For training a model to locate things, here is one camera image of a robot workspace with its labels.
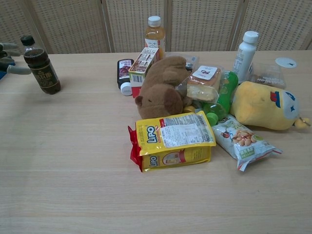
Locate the dark bottle with black label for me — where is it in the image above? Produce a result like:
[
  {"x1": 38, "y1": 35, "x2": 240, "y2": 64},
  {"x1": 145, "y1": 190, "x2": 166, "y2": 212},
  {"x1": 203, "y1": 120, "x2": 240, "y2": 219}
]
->
[{"x1": 20, "y1": 35, "x2": 61, "y2": 95}]

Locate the wrapped sandwich bread package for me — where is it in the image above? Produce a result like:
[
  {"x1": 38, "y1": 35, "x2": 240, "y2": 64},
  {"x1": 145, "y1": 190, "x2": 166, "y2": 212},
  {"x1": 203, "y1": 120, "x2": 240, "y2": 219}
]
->
[{"x1": 175, "y1": 64, "x2": 224, "y2": 103}]

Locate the white plastic bottle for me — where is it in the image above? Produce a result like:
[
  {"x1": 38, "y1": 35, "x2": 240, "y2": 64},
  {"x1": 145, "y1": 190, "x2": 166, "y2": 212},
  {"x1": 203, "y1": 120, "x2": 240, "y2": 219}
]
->
[{"x1": 233, "y1": 31, "x2": 259, "y2": 85}]

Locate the woven folding screen panel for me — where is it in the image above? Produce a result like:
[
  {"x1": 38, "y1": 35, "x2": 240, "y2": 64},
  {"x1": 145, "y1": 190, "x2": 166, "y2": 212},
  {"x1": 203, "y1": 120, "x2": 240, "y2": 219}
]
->
[
  {"x1": 234, "y1": 0, "x2": 312, "y2": 51},
  {"x1": 167, "y1": 0, "x2": 244, "y2": 52},
  {"x1": 24, "y1": 0, "x2": 114, "y2": 54},
  {"x1": 102, "y1": 0, "x2": 171, "y2": 53},
  {"x1": 0, "y1": 0, "x2": 47, "y2": 54}
]

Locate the clear brownie snack package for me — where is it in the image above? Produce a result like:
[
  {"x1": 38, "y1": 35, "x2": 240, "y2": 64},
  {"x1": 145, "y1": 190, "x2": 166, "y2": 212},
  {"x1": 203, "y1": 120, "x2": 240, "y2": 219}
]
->
[{"x1": 248, "y1": 62, "x2": 286, "y2": 90}]

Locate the yellow Lipo biscuit bag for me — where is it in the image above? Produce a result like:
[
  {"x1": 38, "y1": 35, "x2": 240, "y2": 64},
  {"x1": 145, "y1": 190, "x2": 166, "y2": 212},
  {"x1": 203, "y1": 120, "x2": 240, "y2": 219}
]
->
[{"x1": 128, "y1": 111, "x2": 217, "y2": 173}]

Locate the brown capybara plush toy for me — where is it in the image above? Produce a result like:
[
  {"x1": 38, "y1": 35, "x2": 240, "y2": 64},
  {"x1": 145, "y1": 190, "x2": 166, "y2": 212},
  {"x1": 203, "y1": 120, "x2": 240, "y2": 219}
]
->
[{"x1": 135, "y1": 56, "x2": 193, "y2": 120}]

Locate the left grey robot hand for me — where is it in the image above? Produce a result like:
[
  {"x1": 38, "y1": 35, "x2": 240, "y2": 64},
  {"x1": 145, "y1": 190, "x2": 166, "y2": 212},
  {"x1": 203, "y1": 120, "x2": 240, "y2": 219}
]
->
[{"x1": 0, "y1": 42, "x2": 32, "y2": 76}]

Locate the white nut snack bag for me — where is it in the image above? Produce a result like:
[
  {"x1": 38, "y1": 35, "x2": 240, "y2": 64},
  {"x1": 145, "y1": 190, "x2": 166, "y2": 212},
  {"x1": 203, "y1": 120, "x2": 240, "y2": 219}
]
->
[{"x1": 211, "y1": 116, "x2": 283, "y2": 172}]

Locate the green plastic bottle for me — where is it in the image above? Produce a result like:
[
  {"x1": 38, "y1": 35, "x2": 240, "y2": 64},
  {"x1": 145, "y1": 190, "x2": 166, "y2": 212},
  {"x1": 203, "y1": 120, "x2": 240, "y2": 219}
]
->
[{"x1": 202, "y1": 70, "x2": 239, "y2": 126}]

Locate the orange juice bottle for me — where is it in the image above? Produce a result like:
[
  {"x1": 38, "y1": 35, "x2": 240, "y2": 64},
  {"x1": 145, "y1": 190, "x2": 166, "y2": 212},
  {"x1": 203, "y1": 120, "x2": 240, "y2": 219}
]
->
[{"x1": 144, "y1": 16, "x2": 166, "y2": 59}]

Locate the yellow plush toy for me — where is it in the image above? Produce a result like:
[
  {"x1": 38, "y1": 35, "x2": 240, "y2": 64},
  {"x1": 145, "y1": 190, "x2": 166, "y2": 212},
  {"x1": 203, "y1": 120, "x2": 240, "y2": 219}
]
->
[{"x1": 229, "y1": 81, "x2": 312, "y2": 131}]

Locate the dark purple drink bottle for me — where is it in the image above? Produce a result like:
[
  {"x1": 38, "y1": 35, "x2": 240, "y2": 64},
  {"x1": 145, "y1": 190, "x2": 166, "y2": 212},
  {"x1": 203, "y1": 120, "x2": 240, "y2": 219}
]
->
[{"x1": 117, "y1": 58, "x2": 135, "y2": 97}]

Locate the red yellow drink carton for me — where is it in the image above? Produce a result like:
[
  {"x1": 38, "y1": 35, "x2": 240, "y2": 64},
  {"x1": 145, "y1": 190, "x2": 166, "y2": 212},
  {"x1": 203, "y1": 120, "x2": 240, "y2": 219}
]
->
[{"x1": 128, "y1": 47, "x2": 161, "y2": 98}]

